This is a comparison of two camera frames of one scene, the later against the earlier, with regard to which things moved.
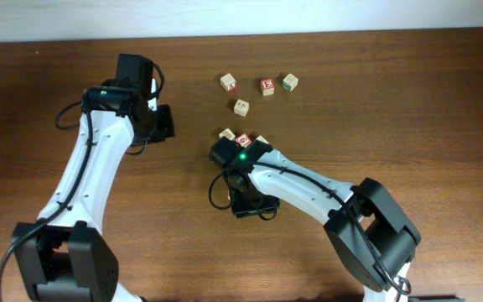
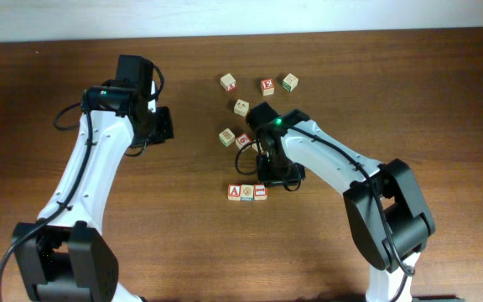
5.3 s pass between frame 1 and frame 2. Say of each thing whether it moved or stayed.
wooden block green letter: stayed
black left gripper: stayed
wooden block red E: stayed
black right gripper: moved
